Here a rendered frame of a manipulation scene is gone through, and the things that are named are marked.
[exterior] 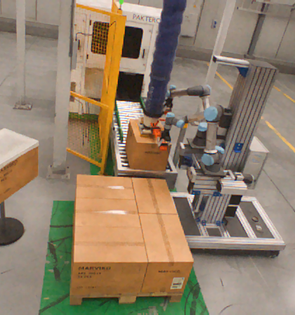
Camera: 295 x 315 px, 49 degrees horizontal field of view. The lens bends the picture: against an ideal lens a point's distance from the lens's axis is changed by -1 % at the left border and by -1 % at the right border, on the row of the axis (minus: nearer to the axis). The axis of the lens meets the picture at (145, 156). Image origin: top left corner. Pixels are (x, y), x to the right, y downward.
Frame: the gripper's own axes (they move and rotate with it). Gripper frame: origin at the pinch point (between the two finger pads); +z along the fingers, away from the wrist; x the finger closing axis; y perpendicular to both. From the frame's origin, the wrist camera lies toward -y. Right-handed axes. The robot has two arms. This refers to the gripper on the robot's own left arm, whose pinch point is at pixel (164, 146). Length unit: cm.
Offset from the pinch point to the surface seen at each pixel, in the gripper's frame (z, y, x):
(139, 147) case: 19.6, 29.9, 16.4
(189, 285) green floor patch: 108, -83, -31
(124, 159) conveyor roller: 54, 57, 24
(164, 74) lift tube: -59, 49, 0
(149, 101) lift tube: -25, 54, 9
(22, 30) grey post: -26, 312, 175
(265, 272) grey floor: 107, -71, -122
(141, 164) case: 42, 30, 10
